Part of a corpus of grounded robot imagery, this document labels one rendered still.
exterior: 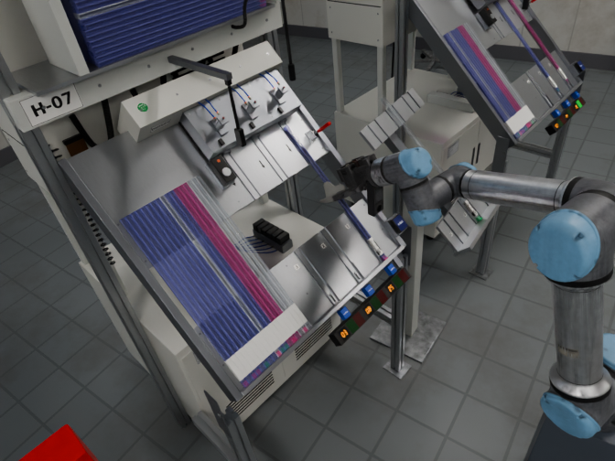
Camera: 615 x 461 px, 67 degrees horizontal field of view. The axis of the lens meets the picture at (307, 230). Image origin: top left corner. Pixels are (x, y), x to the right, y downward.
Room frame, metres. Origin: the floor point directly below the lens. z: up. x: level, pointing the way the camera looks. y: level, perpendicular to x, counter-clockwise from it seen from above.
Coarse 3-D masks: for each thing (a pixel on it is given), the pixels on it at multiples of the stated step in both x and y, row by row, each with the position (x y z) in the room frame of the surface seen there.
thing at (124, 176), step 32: (96, 160) 1.05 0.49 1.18; (128, 160) 1.07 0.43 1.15; (160, 160) 1.10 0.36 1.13; (192, 160) 1.12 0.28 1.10; (224, 160) 1.15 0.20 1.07; (256, 160) 1.18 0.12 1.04; (288, 160) 1.21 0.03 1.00; (96, 192) 0.98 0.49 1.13; (128, 192) 1.00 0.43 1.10; (160, 192) 1.02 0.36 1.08; (224, 192) 1.07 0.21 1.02; (256, 192) 1.10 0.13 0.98
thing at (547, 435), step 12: (540, 420) 0.70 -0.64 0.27; (540, 432) 0.57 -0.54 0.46; (552, 432) 0.56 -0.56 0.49; (564, 432) 0.54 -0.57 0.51; (600, 432) 0.51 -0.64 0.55; (612, 432) 0.51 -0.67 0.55; (540, 444) 0.56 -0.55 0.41; (552, 444) 0.55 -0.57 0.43; (564, 444) 0.53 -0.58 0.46; (576, 444) 0.52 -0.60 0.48; (588, 444) 0.50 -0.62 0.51; (600, 444) 0.49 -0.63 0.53; (612, 444) 0.48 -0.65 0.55; (528, 456) 0.59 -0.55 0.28; (540, 456) 0.56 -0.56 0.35; (552, 456) 0.54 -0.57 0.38; (564, 456) 0.53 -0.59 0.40; (576, 456) 0.51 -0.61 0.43; (588, 456) 0.50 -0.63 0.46; (600, 456) 0.48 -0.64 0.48; (612, 456) 0.47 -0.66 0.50
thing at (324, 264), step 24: (360, 216) 1.13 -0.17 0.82; (312, 240) 1.02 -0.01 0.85; (336, 240) 1.04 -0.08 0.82; (360, 240) 1.06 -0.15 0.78; (384, 240) 1.09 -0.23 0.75; (288, 264) 0.94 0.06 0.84; (312, 264) 0.96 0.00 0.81; (336, 264) 0.98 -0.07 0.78; (360, 264) 1.00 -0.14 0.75; (288, 288) 0.89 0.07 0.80; (312, 288) 0.90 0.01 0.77; (336, 288) 0.92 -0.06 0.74; (312, 312) 0.85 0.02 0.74; (240, 384) 0.66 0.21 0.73
